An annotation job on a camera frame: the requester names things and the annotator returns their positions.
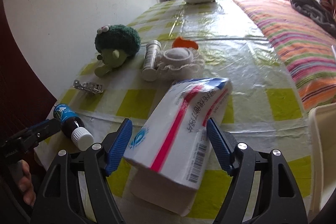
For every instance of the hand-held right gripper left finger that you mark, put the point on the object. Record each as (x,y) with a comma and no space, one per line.
(118,148)

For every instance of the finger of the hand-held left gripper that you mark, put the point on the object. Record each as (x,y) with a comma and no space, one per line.
(34,128)
(50,128)

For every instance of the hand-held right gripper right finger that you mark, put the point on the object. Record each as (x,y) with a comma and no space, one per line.
(218,148)

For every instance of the dark bottle blue label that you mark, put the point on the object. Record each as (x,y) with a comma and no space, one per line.
(71,123)

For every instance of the white tissue pack pink stripe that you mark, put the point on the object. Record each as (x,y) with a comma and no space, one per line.
(178,134)

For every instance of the beige plastic trash bin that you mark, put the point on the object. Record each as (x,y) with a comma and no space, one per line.
(324,148)

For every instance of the orange peel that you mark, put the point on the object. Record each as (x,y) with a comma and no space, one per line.
(183,43)

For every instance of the person's left hand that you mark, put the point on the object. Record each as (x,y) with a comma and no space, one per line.
(26,184)

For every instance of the silver blister pack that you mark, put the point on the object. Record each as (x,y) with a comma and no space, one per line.
(88,86)

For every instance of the white tablet tube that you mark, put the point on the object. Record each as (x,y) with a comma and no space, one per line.
(151,58)

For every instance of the white lace-trimmed round cushion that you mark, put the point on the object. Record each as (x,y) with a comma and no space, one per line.
(178,61)

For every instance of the green broccoli plush toy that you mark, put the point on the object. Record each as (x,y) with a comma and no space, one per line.
(118,40)

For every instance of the striped bedsheet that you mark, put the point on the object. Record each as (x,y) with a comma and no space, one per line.
(288,35)

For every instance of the grey blanket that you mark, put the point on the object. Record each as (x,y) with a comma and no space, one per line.
(312,11)

